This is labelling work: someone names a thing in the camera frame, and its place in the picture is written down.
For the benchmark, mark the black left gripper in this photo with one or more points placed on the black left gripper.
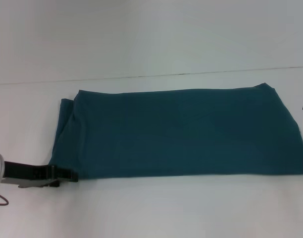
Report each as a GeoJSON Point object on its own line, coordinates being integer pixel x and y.
{"type": "Point", "coordinates": [27, 171]}

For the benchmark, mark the teal t-shirt with FREE print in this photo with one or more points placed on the teal t-shirt with FREE print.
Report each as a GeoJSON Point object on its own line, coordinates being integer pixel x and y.
{"type": "Point", "coordinates": [178, 131]}

